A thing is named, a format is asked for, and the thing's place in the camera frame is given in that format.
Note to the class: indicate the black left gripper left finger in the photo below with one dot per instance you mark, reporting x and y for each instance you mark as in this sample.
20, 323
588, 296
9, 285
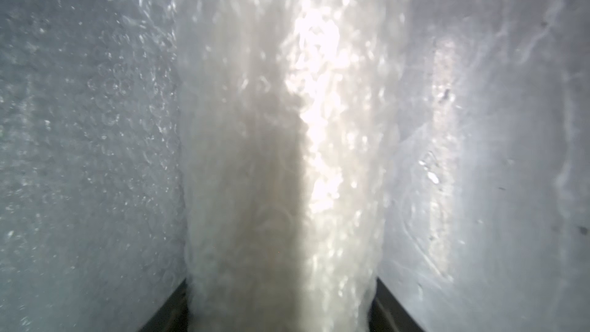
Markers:
173, 316

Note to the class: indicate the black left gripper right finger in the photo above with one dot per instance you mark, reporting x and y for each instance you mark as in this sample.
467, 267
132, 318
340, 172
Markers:
388, 315

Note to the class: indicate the clear bubble wrap sheet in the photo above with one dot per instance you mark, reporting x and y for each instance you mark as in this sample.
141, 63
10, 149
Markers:
282, 155

